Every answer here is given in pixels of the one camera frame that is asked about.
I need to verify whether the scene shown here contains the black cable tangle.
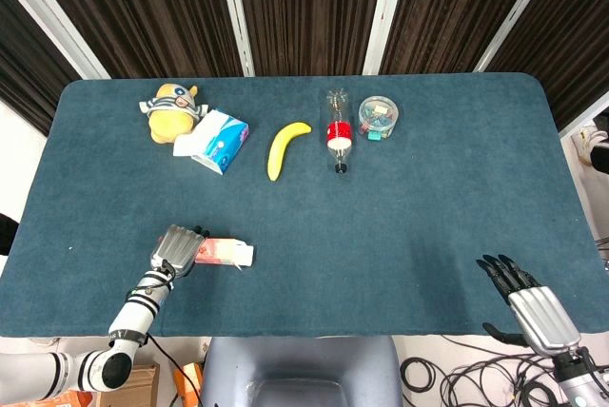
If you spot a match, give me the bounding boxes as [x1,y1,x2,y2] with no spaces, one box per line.
[399,333,609,407]

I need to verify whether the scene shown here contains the orange package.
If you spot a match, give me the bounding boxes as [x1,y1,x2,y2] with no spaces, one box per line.
[171,361,205,407]

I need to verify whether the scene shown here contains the clear round jar of clips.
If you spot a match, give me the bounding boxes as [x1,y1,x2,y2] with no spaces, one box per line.
[357,94,401,140]

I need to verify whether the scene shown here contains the blue table cloth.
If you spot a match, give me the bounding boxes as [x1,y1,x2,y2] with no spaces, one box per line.
[0,71,609,339]

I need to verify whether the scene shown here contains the white sneaker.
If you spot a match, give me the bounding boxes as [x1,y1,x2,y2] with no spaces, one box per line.
[569,122,605,165]

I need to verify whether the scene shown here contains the red white toothpaste box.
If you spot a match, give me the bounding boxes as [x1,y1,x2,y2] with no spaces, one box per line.
[194,237,255,268]

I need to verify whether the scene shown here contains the yellow banana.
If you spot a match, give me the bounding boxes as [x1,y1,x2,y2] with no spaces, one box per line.
[266,121,314,183]

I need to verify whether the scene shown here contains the clear bottle red label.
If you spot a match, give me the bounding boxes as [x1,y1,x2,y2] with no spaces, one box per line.
[324,87,354,176]

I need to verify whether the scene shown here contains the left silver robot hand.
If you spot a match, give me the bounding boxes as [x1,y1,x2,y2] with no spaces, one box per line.
[149,223,210,279]

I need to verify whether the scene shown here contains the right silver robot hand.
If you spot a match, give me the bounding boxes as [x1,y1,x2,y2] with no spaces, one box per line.
[476,253,582,357]

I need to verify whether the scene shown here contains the yellow plush toy striped shirt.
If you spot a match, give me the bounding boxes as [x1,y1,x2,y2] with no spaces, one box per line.
[138,83,210,145]

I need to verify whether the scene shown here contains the blue white tissue pack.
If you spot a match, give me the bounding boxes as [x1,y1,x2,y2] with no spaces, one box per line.
[172,108,251,177]

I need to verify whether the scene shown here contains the grey blue chair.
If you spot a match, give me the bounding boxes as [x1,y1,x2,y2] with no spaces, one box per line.
[198,334,405,407]

